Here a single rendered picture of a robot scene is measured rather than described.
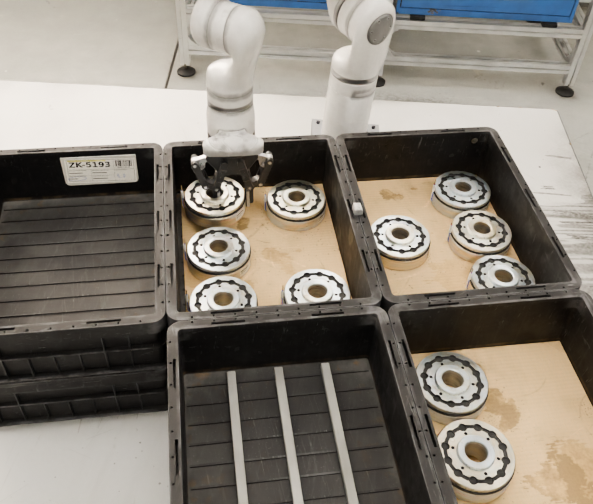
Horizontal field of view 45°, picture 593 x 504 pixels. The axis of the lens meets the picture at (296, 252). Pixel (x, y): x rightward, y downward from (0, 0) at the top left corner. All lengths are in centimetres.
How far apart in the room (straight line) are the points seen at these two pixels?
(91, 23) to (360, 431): 295
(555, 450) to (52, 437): 73
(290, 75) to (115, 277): 217
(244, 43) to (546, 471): 70
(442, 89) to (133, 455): 245
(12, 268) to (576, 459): 89
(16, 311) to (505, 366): 74
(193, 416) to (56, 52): 265
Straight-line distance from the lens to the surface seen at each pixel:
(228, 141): 108
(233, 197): 122
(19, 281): 121
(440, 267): 121
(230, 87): 106
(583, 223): 159
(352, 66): 134
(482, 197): 132
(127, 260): 120
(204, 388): 103
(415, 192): 134
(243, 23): 101
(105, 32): 359
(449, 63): 321
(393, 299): 101
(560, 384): 112
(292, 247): 120
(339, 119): 142
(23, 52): 351
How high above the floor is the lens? 168
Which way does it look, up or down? 45 degrees down
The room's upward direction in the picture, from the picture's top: 4 degrees clockwise
